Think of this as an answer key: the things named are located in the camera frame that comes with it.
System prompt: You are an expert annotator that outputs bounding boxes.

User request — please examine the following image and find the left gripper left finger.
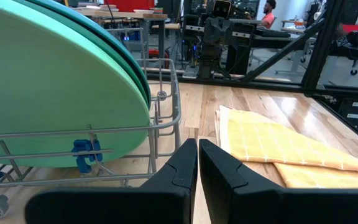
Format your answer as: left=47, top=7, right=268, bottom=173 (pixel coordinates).
left=25, top=138, right=198, bottom=224

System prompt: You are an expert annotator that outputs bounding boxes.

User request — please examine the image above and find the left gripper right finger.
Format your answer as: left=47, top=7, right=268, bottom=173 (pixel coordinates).
left=199, top=139, right=358, bottom=224

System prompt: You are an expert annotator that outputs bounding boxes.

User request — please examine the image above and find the grey wire dish rack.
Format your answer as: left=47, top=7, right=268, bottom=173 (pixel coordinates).
left=0, top=27, right=182, bottom=220

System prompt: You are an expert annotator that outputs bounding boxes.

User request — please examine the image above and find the light green plate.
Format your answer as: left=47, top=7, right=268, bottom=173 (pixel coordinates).
left=0, top=0, right=151, bottom=169

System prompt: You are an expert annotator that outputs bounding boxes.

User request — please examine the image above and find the dark green plate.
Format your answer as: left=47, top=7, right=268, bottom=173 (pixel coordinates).
left=12, top=0, right=150, bottom=108

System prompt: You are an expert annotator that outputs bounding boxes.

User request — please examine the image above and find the large teal plate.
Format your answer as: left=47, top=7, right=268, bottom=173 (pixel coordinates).
left=26, top=0, right=152, bottom=106

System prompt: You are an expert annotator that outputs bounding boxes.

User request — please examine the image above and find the orange checked cloth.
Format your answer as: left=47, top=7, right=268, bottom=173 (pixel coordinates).
left=214, top=105, right=358, bottom=189

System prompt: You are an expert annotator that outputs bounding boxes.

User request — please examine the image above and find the black box with white labels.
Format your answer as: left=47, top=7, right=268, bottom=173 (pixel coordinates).
left=320, top=98, right=358, bottom=146

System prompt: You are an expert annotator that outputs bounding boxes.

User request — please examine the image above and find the person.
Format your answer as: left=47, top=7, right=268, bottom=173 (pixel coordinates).
left=261, top=0, right=277, bottom=29

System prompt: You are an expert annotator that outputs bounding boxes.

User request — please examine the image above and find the wooden background table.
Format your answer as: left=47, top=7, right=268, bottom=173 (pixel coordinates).
left=73, top=7, right=169, bottom=62

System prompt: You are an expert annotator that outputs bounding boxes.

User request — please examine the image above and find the red cabinet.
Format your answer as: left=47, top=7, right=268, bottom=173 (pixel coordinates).
left=104, top=0, right=155, bottom=12

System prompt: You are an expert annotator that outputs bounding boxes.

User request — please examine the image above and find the black metal rig frame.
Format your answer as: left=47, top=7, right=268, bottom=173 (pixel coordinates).
left=147, top=0, right=358, bottom=147

